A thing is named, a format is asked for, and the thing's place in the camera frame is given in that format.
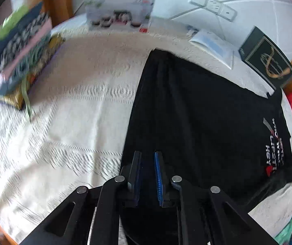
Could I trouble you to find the dark green gold-print box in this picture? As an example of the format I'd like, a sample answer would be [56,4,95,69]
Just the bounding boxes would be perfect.
[239,26,292,90]

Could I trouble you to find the wooden bed frame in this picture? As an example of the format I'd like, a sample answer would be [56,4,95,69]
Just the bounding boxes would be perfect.
[41,0,74,26]

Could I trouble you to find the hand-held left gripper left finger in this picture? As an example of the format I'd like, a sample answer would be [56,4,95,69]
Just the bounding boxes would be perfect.
[20,151,142,245]

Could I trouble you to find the white printed cardboard box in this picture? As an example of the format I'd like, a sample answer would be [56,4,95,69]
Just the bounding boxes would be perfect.
[84,0,158,33]

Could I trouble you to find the stack of folded patterned clothes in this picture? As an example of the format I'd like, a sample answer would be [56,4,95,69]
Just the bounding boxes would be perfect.
[0,2,65,119]

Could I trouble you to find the black printed t-shirt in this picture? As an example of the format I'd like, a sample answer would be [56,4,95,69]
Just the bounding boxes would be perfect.
[120,48,292,245]

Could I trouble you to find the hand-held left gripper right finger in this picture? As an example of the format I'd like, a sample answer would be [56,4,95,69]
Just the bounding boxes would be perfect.
[154,151,279,245]

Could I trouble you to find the white power strip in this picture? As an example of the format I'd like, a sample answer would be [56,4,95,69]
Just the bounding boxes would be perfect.
[188,0,238,22]

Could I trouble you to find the white textured bedspread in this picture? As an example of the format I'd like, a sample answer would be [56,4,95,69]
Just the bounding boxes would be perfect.
[0,14,292,245]

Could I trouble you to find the white flat packet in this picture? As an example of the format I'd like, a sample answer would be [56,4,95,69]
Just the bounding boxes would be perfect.
[189,29,234,69]

